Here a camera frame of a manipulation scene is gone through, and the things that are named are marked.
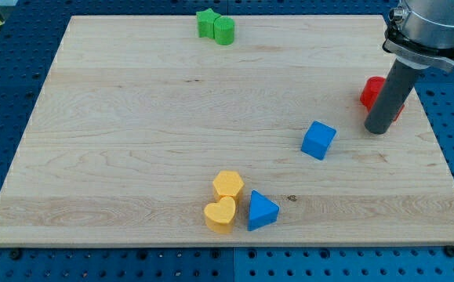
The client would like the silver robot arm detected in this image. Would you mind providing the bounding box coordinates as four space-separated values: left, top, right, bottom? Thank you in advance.
383 0 454 72

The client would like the blue cube block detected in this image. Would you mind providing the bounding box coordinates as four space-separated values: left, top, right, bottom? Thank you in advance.
300 121 336 161

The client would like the green star block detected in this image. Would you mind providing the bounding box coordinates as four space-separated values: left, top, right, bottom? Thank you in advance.
196 8 221 39

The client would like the red star block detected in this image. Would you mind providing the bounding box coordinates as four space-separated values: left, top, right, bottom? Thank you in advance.
360 76 386 113

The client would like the yellow hexagon block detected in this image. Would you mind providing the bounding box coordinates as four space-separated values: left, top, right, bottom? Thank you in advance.
212 170 245 204

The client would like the yellow heart block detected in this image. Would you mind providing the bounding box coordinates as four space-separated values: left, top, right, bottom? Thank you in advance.
203 197 237 234

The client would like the blue triangle block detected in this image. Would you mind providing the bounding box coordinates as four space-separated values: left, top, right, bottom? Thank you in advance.
248 190 280 231

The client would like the wooden board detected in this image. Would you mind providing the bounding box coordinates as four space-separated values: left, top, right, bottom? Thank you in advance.
0 15 454 248

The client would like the green cylinder block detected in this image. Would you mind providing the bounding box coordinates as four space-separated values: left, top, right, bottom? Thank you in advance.
213 16 235 45

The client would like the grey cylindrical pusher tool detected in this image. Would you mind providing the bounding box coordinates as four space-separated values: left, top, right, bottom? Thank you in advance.
364 59 423 135

